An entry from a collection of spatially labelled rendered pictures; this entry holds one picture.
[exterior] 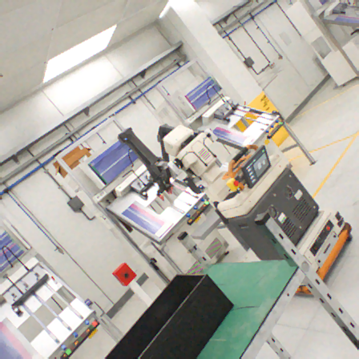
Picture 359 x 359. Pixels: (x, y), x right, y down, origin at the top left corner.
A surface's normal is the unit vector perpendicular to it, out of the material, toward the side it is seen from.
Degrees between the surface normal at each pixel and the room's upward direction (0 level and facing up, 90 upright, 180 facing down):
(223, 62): 90
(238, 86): 90
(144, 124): 90
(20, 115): 90
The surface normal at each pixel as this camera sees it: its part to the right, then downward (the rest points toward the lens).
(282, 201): 0.44, -0.22
